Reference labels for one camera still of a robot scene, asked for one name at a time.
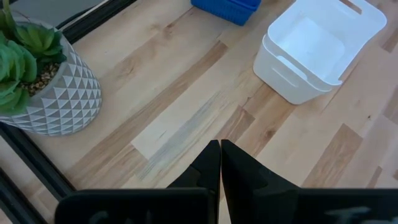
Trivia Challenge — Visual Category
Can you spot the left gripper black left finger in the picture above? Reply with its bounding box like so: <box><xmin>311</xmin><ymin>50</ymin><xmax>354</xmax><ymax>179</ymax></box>
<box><xmin>55</xmin><ymin>139</ymin><xmax>222</xmax><ymax>224</ymax></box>

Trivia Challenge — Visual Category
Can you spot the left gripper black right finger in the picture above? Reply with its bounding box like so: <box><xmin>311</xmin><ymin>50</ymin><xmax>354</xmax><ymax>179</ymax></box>
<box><xmin>220</xmin><ymin>139</ymin><xmax>398</xmax><ymax>224</ymax></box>

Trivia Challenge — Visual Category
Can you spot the white plastic basket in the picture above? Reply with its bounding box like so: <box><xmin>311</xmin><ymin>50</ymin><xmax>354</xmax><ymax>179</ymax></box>
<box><xmin>252</xmin><ymin>32</ymin><xmax>343</xmax><ymax>106</ymax></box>
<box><xmin>266</xmin><ymin>0</ymin><xmax>388</xmax><ymax>86</ymax></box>

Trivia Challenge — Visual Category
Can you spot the blue plastic mesh basket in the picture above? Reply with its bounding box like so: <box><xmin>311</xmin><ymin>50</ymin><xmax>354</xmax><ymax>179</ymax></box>
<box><xmin>190</xmin><ymin>0</ymin><xmax>259</xmax><ymax>27</ymax></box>
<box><xmin>228</xmin><ymin>0</ymin><xmax>262</xmax><ymax>11</ymax></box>

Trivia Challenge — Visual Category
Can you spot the succulent in patterned white pot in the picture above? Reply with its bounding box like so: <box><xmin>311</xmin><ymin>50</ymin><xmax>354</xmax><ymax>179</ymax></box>
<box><xmin>0</xmin><ymin>0</ymin><xmax>103</xmax><ymax>137</ymax></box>

